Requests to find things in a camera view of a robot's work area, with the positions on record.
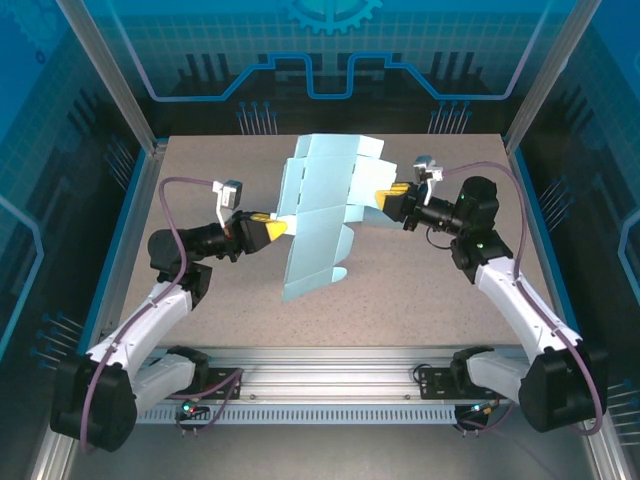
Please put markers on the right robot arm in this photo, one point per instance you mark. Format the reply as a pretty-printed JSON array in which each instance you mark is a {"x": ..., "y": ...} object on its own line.
[{"x": 560, "y": 390}]

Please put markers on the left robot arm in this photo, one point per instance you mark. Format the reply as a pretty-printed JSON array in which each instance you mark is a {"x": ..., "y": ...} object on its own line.
[{"x": 95, "y": 405}]

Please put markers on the blue table edge strip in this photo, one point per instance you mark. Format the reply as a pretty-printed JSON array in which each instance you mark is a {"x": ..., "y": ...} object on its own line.
[
  {"x": 123, "y": 220},
  {"x": 537, "y": 220}
]

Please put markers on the power connector with lights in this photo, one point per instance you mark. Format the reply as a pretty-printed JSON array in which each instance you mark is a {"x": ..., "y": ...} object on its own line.
[
  {"x": 189, "y": 407},
  {"x": 482, "y": 409}
]

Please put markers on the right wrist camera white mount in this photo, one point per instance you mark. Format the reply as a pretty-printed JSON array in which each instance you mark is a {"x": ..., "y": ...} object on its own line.
[{"x": 424, "y": 167}]

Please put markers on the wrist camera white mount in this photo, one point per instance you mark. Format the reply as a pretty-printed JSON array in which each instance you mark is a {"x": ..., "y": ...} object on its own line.
[
  {"x": 424, "y": 167},
  {"x": 231, "y": 192}
]

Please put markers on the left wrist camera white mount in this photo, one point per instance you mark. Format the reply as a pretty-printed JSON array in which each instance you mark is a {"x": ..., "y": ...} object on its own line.
[{"x": 231, "y": 192}]

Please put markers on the aluminium table side rail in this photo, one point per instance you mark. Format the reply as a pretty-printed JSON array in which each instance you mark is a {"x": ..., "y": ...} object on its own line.
[{"x": 140, "y": 210}]

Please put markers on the aluminium frame post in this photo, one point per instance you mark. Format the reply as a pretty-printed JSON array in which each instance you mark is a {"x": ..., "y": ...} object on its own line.
[
  {"x": 543, "y": 85},
  {"x": 121, "y": 85}
]

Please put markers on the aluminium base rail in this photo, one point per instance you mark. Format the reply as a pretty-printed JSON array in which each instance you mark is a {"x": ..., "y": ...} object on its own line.
[{"x": 325, "y": 375}]

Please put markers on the aluminium lower frame rail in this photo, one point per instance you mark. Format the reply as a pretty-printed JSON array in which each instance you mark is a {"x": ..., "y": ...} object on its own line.
[
  {"x": 612, "y": 460},
  {"x": 50, "y": 465}
]

